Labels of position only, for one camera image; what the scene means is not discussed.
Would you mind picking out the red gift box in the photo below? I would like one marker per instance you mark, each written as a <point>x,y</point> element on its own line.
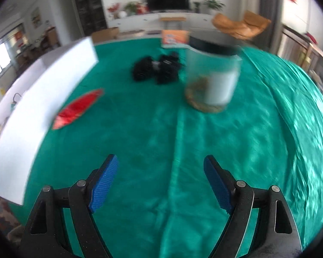
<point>142,8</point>

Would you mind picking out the red clothes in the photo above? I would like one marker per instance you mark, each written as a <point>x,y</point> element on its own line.
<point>311,37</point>

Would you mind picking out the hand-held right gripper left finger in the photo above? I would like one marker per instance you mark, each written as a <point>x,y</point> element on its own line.
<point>102,188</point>

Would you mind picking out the grey curtain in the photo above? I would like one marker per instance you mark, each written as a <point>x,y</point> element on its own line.
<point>271,5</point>

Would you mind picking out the black display cabinet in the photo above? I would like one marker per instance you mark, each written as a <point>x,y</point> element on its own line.
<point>88,2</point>

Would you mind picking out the white round vase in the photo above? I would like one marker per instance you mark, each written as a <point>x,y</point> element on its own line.
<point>122,14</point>

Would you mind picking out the orange book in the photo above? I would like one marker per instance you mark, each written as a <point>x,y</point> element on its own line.
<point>175,37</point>

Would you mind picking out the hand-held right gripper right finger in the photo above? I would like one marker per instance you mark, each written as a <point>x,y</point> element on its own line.
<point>219,185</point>

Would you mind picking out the wooden stool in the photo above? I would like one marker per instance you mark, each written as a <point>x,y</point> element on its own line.
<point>172,19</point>

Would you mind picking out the brown cardboard box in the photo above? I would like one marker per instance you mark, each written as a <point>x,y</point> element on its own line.
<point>105,33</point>

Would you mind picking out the black television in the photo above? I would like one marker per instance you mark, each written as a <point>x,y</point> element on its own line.
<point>167,0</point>

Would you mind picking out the white television cabinet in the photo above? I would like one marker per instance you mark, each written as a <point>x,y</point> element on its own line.
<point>140,20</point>

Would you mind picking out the leafy potted plant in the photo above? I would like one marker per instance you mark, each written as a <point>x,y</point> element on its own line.
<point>130,6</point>

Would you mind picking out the red packet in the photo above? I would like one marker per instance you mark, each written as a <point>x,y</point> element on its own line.
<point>75,110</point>

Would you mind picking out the clear jar with black lid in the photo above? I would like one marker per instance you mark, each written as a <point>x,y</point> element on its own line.
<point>212,72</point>

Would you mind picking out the orange lounge chair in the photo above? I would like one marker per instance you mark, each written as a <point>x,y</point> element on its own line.
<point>239,27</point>

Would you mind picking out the wooden dining chair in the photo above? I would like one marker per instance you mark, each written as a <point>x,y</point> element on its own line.
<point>51,36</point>

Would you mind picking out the wooden crib railing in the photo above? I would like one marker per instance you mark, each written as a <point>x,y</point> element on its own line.
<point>293,45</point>

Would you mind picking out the black fuzzy bundle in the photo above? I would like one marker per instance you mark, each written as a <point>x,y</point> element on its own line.
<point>168,70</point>

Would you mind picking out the red flowers in vase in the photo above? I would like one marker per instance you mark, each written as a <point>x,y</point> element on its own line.
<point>113,9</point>

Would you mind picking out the white cardboard box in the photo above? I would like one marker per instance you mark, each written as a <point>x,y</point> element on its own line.
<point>29,118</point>

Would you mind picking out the small potted plant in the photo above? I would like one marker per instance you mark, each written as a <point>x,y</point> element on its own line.
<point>196,6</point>

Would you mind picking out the large potted plant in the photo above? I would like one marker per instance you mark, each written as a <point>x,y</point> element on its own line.
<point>212,4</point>

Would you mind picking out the framed wall picture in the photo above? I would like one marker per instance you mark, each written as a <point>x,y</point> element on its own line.
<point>35,17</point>

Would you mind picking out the green tablecloth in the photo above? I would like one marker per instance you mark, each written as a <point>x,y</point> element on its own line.
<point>150,129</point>

